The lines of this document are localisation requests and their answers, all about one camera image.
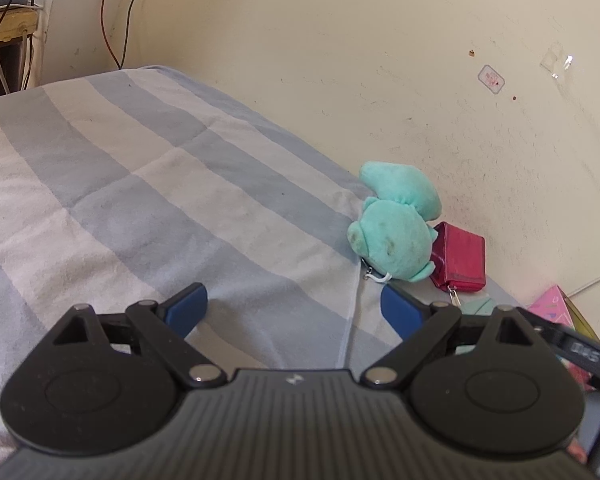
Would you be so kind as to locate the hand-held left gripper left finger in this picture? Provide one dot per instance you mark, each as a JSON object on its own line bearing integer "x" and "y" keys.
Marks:
{"x": 185, "y": 307}

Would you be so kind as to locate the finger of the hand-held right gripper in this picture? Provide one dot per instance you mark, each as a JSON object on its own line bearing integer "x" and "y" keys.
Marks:
{"x": 542, "y": 329}

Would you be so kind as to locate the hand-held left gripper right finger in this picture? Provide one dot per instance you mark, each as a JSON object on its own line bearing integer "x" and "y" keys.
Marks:
{"x": 402, "y": 310}

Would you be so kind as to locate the pink tin box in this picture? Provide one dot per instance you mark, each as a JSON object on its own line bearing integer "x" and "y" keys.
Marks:
{"x": 555, "y": 310}

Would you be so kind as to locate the teal plush toy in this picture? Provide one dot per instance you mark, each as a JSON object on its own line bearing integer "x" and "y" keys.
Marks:
{"x": 395, "y": 240}

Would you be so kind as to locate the red zip pouch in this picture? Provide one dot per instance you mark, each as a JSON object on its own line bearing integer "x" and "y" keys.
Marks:
{"x": 460, "y": 260}

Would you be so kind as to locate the striped bed sheet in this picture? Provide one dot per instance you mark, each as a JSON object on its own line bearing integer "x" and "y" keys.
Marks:
{"x": 130, "y": 185}

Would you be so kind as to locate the clear tape piece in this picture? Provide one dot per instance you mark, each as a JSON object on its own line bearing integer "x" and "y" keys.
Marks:
{"x": 555, "y": 62}

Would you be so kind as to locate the wooden shelf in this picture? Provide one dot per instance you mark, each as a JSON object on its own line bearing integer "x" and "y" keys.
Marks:
{"x": 7, "y": 25}

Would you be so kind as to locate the small wall sticker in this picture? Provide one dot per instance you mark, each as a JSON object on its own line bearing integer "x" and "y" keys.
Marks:
{"x": 491, "y": 80}

